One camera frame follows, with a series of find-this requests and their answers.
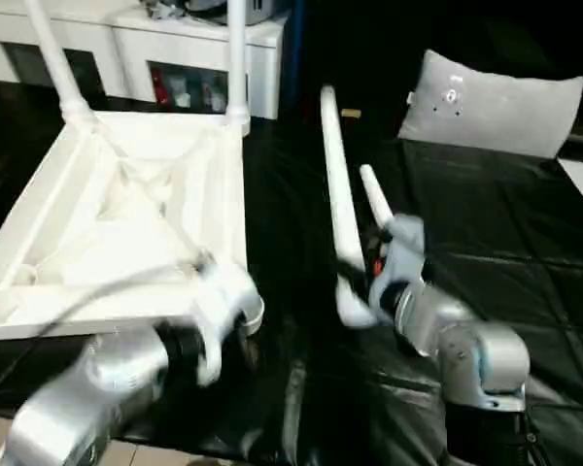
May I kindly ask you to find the white cabinet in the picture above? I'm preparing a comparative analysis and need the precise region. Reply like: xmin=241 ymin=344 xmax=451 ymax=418
xmin=0 ymin=0 xmax=289 ymax=120

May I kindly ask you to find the white plastic table leg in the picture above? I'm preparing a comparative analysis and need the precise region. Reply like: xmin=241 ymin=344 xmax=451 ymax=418
xmin=224 ymin=0 xmax=253 ymax=133
xmin=359 ymin=165 xmax=395 ymax=236
xmin=318 ymin=85 xmax=379 ymax=329
xmin=23 ymin=0 xmax=99 ymax=124

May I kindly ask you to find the black work mat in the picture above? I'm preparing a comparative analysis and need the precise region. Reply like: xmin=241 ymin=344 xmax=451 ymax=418
xmin=0 ymin=83 xmax=583 ymax=466

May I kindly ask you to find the tangled small items pile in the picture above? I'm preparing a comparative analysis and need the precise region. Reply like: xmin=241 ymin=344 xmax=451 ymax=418
xmin=144 ymin=0 xmax=188 ymax=20

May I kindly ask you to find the grey bag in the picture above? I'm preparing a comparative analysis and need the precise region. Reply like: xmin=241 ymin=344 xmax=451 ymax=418
xmin=185 ymin=0 xmax=275 ymax=22

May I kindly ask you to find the white plastic table top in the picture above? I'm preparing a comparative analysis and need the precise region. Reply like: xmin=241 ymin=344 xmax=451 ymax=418
xmin=0 ymin=107 xmax=264 ymax=347

